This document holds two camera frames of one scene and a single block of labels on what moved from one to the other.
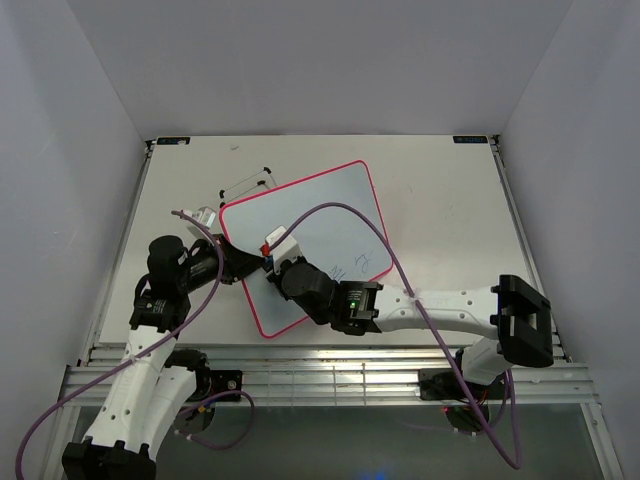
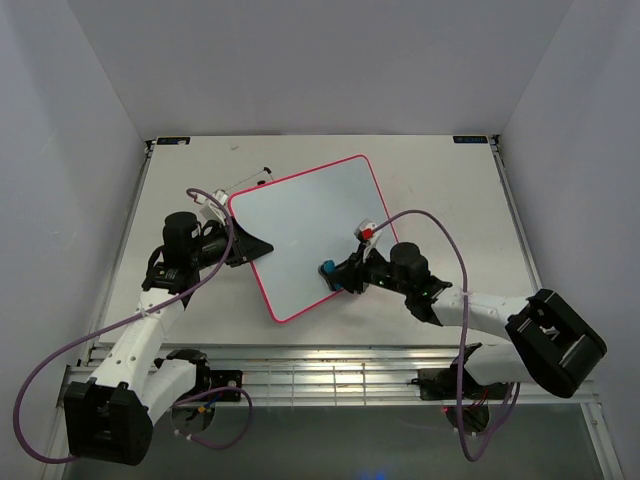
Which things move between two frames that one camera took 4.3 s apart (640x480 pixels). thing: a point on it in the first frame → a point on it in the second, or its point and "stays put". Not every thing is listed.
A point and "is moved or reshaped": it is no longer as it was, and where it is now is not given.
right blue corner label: x=470 y=139 stays put
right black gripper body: x=274 y=277 → x=374 y=270
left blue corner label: x=173 y=140 stays put
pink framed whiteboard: x=338 y=241 is moved or reshaped
